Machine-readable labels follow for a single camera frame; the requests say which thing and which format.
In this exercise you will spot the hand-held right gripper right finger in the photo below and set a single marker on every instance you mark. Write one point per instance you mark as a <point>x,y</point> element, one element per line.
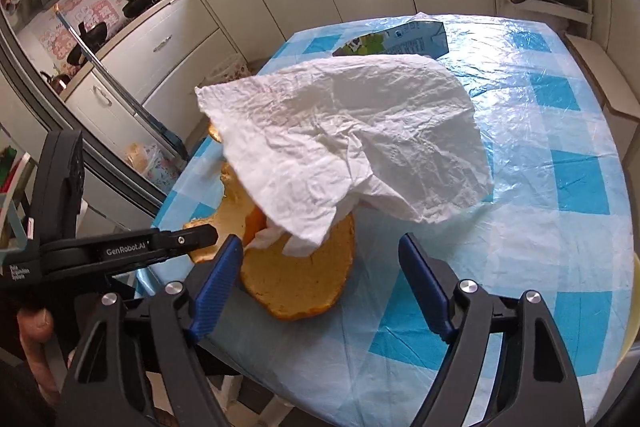
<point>425,277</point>

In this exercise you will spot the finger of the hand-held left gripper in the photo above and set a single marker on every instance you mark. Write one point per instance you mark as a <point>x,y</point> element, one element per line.
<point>192,239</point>

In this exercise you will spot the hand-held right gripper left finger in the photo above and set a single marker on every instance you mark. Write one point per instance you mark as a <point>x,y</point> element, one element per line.
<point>220,287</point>

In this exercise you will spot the large orange peel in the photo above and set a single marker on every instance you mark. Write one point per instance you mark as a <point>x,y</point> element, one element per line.
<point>300,277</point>

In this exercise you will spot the white paper napkin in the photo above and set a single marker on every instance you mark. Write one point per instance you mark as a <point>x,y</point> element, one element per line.
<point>350,132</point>

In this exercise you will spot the person's left hand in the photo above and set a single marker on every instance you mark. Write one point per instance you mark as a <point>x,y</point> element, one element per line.
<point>35,324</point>

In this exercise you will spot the clear plastic food bag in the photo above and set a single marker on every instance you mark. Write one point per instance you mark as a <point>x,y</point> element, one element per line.
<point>150,164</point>

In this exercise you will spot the blue checkered tablecloth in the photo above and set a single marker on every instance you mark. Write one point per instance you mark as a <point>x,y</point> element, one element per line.
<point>525,207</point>

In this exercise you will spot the black wok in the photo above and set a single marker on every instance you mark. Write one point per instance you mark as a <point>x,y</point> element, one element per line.
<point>87,44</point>

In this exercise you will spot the black frying pan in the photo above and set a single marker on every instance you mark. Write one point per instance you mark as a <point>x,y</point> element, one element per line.
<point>140,4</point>

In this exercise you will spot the blue green drink carton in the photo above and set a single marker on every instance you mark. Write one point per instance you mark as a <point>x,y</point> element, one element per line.
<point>400,39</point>

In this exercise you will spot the white wooden stool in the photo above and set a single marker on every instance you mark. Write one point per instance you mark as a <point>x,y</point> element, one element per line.
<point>600,72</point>

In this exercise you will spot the grey metal door frame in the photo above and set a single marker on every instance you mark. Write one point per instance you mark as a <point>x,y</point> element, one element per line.
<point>100,147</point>

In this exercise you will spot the pink wall sticker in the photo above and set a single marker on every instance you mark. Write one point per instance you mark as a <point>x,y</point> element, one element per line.
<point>100,9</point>

